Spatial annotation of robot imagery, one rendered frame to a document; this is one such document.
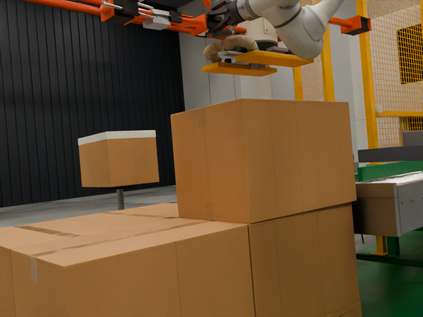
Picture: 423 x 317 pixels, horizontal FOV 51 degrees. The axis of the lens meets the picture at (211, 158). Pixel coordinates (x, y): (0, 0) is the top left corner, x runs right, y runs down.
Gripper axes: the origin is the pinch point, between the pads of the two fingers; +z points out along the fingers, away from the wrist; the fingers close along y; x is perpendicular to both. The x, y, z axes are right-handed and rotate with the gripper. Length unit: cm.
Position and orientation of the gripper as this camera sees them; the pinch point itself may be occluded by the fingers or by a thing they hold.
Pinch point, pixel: (205, 26)
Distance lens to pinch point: 164.1
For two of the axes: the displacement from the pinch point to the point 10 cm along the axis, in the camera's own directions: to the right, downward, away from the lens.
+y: 0.8, 10.0, 0.0
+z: -6.4, 0.6, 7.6
